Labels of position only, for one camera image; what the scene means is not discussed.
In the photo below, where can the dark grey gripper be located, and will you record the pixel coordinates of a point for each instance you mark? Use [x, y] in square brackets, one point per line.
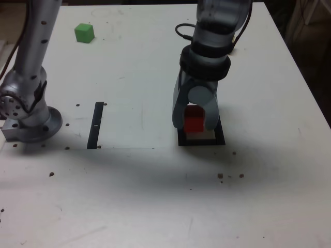
[204, 82]

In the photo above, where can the red cube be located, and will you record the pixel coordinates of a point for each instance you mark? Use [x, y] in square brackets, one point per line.
[194, 124]

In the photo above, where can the green cube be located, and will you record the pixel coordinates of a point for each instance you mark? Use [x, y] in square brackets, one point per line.
[84, 33]

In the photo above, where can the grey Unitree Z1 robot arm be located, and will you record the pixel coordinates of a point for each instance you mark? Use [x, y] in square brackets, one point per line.
[33, 51]

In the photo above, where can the black tape square outline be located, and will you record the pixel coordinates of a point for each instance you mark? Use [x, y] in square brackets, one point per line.
[201, 142]

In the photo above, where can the black tape strip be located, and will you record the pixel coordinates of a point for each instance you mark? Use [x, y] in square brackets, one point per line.
[95, 124]

